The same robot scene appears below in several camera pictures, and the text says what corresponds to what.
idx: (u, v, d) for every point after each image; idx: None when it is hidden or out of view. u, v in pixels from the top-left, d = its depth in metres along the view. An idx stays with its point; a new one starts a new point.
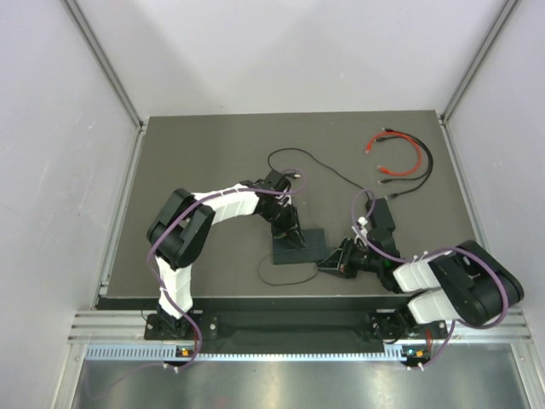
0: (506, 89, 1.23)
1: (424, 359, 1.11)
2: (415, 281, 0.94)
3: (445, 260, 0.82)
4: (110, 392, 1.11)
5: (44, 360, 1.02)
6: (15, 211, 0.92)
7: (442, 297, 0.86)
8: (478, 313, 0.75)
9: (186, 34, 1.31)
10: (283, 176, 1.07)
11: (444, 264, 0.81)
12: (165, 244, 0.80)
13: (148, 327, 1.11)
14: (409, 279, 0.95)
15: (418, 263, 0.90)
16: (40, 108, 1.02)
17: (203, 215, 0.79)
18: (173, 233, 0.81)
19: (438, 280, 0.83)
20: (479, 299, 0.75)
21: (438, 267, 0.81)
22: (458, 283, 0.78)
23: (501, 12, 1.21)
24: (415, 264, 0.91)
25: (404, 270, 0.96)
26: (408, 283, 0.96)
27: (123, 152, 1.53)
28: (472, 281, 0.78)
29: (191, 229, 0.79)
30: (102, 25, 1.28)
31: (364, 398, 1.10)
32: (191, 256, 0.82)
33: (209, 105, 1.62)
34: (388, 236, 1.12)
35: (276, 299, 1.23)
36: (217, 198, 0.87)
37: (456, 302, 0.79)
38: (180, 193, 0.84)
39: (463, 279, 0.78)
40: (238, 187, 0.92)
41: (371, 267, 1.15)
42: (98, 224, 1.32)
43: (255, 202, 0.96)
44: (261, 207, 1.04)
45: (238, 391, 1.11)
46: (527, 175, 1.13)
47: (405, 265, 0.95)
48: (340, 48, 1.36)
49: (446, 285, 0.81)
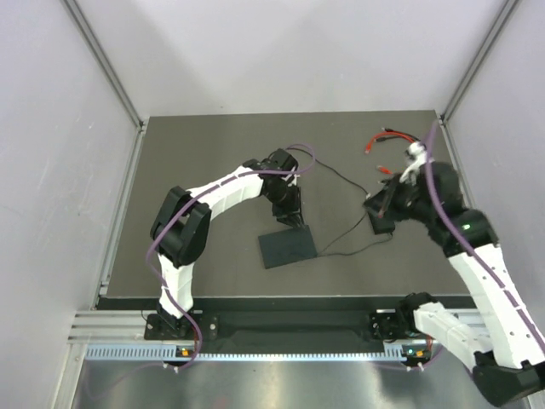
0: (506, 88, 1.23)
1: (424, 359, 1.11)
2: (475, 287, 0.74)
3: (532, 374, 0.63)
4: (111, 392, 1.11)
5: (45, 359, 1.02)
6: (15, 211, 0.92)
7: (456, 338, 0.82)
8: (491, 399, 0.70)
9: (186, 34, 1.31)
10: (289, 156, 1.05)
11: (524, 388, 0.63)
12: (166, 240, 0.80)
13: (148, 327, 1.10)
14: (472, 280, 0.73)
15: (501, 310, 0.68)
16: (41, 108, 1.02)
17: (199, 213, 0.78)
18: (173, 233, 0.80)
19: (501, 371, 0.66)
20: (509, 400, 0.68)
21: (519, 383, 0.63)
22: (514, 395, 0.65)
23: (501, 12, 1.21)
24: (498, 304, 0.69)
25: (476, 277, 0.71)
26: (465, 275, 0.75)
27: (123, 152, 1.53)
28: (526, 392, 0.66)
29: (188, 230, 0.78)
30: (104, 26, 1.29)
31: (364, 398, 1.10)
32: (192, 252, 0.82)
33: (209, 105, 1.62)
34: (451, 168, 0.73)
35: (275, 299, 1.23)
36: (215, 192, 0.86)
37: (487, 375, 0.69)
38: (176, 192, 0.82)
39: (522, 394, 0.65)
40: (238, 175, 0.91)
41: (415, 212, 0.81)
42: (98, 224, 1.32)
43: (259, 184, 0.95)
44: (267, 187, 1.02)
45: (238, 391, 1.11)
46: (527, 175, 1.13)
47: (483, 275, 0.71)
48: (340, 48, 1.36)
49: (500, 380, 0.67)
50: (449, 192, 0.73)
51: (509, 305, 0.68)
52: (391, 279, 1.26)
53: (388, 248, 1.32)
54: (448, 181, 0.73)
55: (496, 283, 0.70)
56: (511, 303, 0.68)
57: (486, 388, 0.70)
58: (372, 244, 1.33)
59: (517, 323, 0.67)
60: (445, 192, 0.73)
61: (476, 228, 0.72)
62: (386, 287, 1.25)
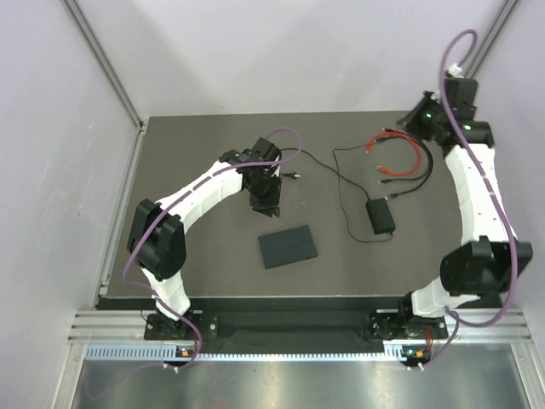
0: (506, 88, 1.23)
1: (424, 359, 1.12)
2: (460, 181, 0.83)
3: (487, 247, 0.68)
4: (111, 392, 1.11)
5: (45, 359, 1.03)
6: (15, 211, 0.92)
7: (437, 283, 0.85)
8: (451, 286, 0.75)
9: (186, 34, 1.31)
10: (272, 146, 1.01)
11: (478, 256, 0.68)
12: (144, 254, 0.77)
13: (148, 327, 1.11)
14: (459, 174, 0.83)
15: (478, 196, 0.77)
16: (40, 107, 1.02)
17: (170, 227, 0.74)
18: (149, 246, 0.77)
19: (461, 250, 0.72)
20: (463, 284, 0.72)
21: (471, 250, 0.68)
22: (467, 269, 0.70)
23: (501, 12, 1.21)
24: (477, 190, 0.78)
25: (462, 167, 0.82)
26: (455, 171, 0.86)
27: (123, 152, 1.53)
28: (482, 275, 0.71)
29: (161, 244, 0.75)
30: (103, 26, 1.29)
31: (364, 398, 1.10)
32: (172, 262, 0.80)
33: (209, 106, 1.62)
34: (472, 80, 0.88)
35: (275, 299, 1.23)
36: (188, 198, 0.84)
37: (450, 261, 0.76)
38: (145, 206, 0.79)
39: (476, 272, 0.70)
40: (212, 175, 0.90)
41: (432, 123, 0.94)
42: (98, 224, 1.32)
43: (238, 180, 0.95)
44: (249, 179, 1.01)
45: (238, 391, 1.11)
46: (526, 175, 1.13)
47: (468, 167, 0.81)
48: (339, 48, 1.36)
49: (460, 259, 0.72)
50: (462, 100, 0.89)
51: (484, 192, 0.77)
52: (392, 279, 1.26)
53: (387, 248, 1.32)
54: (462, 90, 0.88)
55: (478, 174, 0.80)
56: (487, 190, 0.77)
57: (449, 277, 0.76)
58: (372, 244, 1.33)
59: (488, 207, 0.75)
60: (459, 100, 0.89)
61: (473, 131, 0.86)
62: (386, 287, 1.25)
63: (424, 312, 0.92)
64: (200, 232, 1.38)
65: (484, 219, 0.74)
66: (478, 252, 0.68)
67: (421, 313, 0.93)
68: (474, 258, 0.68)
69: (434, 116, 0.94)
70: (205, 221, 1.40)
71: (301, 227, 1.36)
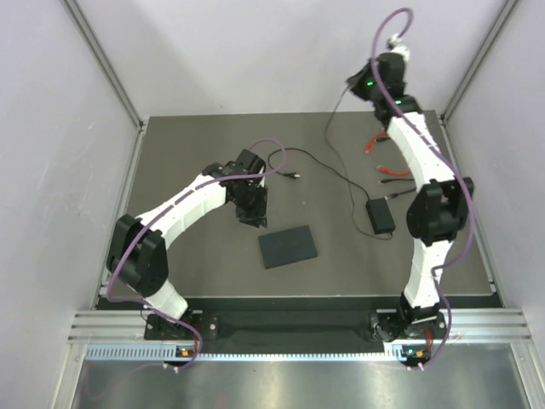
0: (505, 88, 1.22)
1: (424, 359, 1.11)
2: (404, 146, 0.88)
3: (438, 186, 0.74)
4: (111, 392, 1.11)
5: (45, 359, 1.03)
6: (15, 211, 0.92)
7: (417, 257, 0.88)
8: (421, 234, 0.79)
9: (186, 34, 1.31)
10: (255, 158, 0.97)
11: (433, 195, 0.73)
12: (125, 272, 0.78)
13: (148, 327, 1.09)
14: (402, 138, 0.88)
15: (421, 152, 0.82)
16: (40, 107, 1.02)
17: (152, 243, 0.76)
18: (130, 262, 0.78)
19: (418, 196, 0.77)
20: (429, 229, 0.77)
21: (426, 192, 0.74)
22: (427, 210, 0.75)
23: (501, 12, 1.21)
24: (419, 147, 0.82)
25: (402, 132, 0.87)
26: (398, 138, 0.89)
27: (123, 152, 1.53)
28: (441, 216, 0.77)
29: (142, 261, 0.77)
30: (103, 26, 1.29)
31: (364, 398, 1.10)
32: (154, 279, 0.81)
33: (209, 105, 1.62)
34: (400, 57, 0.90)
35: (276, 299, 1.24)
36: (169, 213, 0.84)
37: (413, 211, 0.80)
38: (125, 222, 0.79)
39: (434, 213, 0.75)
40: (195, 187, 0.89)
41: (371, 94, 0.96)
42: (98, 224, 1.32)
43: (221, 192, 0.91)
44: (233, 192, 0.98)
45: (238, 391, 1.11)
46: (526, 175, 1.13)
47: (407, 129, 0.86)
48: (340, 48, 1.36)
49: (420, 205, 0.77)
50: (394, 77, 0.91)
51: (423, 146, 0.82)
52: (392, 278, 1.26)
53: (387, 247, 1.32)
54: (394, 70, 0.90)
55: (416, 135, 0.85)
56: (426, 144, 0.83)
57: (415, 227, 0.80)
58: (372, 244, 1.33)
59: (430, 158, 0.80)
60: (392, 77, 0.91)
61: (406, 107, 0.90)
62: (386, 286, 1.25)
63: (419, 300, 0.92)
64: (200, 233, 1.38)
65: (428, 166, 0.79)
66: (432, 192, 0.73)
67: (417, 303, 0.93)
68: (430, 198, 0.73)
69: (373, 86, 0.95)
70: (205, 222, 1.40)
71: (300, 227, 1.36)
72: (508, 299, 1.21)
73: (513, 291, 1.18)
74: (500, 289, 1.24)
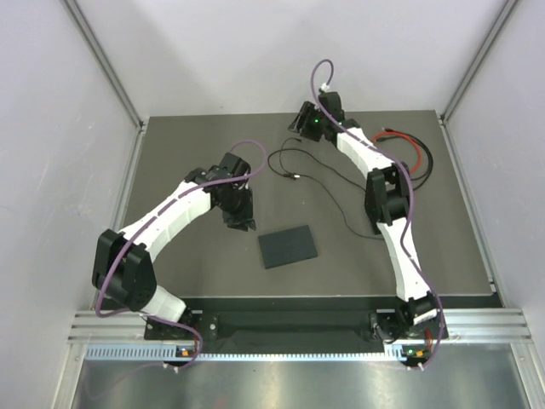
0: (505, 88, 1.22)
1: (424, 359, 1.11)
2: (351, 155, 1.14)
3: (381, 173, 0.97)
4: (111, 392, 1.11)
5: (45, 359, 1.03)
6: (15, 211, 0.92)
7: (391, 246, 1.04)
8: (381, 215, 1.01)
9: (185, 34, 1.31)
10: (239, 160, 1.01)
11: (377, 180, 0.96)
12: (112, 287, 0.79)
13: (148, 327, 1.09)
14: (348, 148, 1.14)
15: (363, 152, 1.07)
16: (40, 107, 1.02)
17: (136, 257, 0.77)
18: (117, 279, 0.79)
19: (369, 184, 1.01)
20: (382, 209, 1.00)
21: (372, 179, 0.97)
22: (376, 193, 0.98)
23: (501, 12, 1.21)
24: (360, 149, 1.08)
25: (347, 142, 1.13)
26: (347, 149, 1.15)
27: (122, 152, 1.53)
28: (390, 197, 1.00)
29: (128, 275, 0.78)
30: (103, 26, 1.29)
31: (364, 398, 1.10)
32: (142, 291, 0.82)
33: (209, 105, 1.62)
34: (334, 93, 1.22)
35: (275, 299, 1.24)
36: (153, 224, 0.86)
37: (370, 197, 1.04)
38: (107, 238, 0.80)
39: (383, 194, 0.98)
40: (178, 195, 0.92)
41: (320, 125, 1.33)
42: (98, 224, 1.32)
43: (206, 199, 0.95)
44: (218, 197, 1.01)
45: (238, 391, 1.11)
46: (526, 175, 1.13)
47: (349, 141, 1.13)
48: (340, 48, 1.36)
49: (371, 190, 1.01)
50: (334, 107, 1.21)
51: (363, 146, 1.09)
52: (392, 278, 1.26)
53: (387, 247, 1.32)
54: (333, 101, 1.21)
55: (357, 141, 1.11)
56: (364, 146, 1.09)
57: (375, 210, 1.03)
58: (373, 244, 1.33)
59: (370, 154, 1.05)
60: (331, 107, 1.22)
61: (346, 126, 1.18)
62: (386, 286, 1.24)
63: (409, 290, 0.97)
64: (200, 233, 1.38)
65: (370, 159, 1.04)
66: (375, 178, 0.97)
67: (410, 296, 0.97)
68: (375, 182, 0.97)
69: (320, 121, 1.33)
70: (205, 222, 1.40)
71: (300, 228, 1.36)
72: (508, 299, 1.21)
73: (514, 291, 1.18)
74: (500, 289, 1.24)
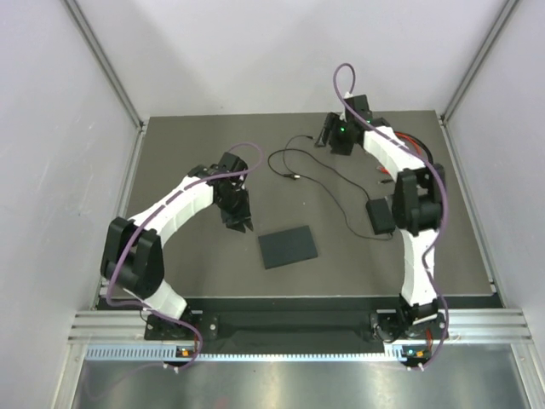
0: (506, 88, 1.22)
1: (424, 359, 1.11)
2: (380, 156, 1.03)
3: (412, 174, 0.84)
4: (111, 392, 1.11)
5: (45, 360, 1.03)
6: (14, 212, 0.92)
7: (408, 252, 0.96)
8: (408, 223, 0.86)
9: (186, 35, 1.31)
10: (238, 159, 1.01)
11: (408, 181, 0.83)
12: (123, 276, 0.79)
13: (148, 327, 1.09)
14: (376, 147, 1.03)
15: (392, 152, 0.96)
16: (41, 107, 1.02)
17: (147, 243, 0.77)
18: (126, 266, 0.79)
19: (397, 187, 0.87)
20: (412, 216, 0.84)
21: (402, 180, 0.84)
22: (406, 196, 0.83)
23: (501, 12, 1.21)
24: (390, 149, 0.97)
25: (376, 141, 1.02)
26: (375, 149, 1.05)
27: (122, 153, 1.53)
28: (422, 203, 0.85)
29: (139, 262, 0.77)
30: (103, 27, 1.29)
31: (364, 398, 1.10)
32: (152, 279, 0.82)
33: (209, 106, 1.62)
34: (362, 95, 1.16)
35: (275, 299, 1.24)
36: (163, 212, 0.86)
37: (397, 204, 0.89)
38: (118, 225, 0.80)
39: (415, 199, 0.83)
40: (184, 187, 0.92)
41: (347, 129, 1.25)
42: (98, 224, 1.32)
43: (209, 192, 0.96)
44: (220, 192, 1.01)
45: (238, 391, 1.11)
46: (526, 175, 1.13)
47: (378, 140, 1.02)
48: (341, 48, 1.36)
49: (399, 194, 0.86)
50: (360, 107, 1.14)
51: (393, 146, 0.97)
52: (392, 279, 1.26)
53: (387, 248, 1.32)
54: (359, 102, 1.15)
55: (387, 141, 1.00)
56: (395, 145, 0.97)
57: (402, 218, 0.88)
58: (373, 244, 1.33)
59: (402, 155, 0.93)
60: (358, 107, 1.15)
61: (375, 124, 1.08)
62: (386, 286, 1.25)
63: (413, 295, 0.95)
64: (200, 233, 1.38)
65: (402, 160, 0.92)
66: (406, 178, 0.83)
67: (415, 299, 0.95)
68: (405, 183, 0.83)
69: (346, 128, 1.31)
70: (205, 222, 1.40)
71: (300, 228, 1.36)
72: (509, 299, 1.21)
73: (514, 291, 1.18)
74: (500, 289, 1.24)
